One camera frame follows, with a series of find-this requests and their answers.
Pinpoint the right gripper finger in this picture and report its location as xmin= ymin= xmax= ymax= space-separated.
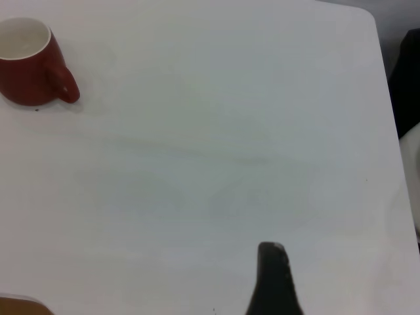
xmin=245 ymin=241 xmax=305 ymax=315

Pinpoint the red ceramic mug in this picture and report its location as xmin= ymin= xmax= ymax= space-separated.
xmin=0 ymin=17 xmax=81 ymax=107

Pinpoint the black background object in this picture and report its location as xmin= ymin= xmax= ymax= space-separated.
xmin=388 ymin=28 xmax=420 ymax=140

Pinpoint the orange brown rounded object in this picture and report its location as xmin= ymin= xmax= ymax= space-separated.
xmin=0 ymin=294 xmax=55 ymax=315

